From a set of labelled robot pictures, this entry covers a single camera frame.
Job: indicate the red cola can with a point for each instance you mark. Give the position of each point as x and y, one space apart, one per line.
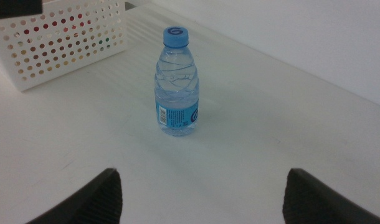
45 26

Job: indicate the white perforated plastic basket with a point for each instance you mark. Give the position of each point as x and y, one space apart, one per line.
9 77

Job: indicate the clear water bottle blue cap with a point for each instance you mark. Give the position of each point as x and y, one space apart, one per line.
177 93

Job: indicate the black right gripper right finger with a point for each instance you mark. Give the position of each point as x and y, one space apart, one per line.
311 202

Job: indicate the yellow liquid bottle white cap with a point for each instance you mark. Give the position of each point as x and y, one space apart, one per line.
57 65

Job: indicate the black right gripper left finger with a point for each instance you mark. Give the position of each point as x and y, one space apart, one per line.
96 202

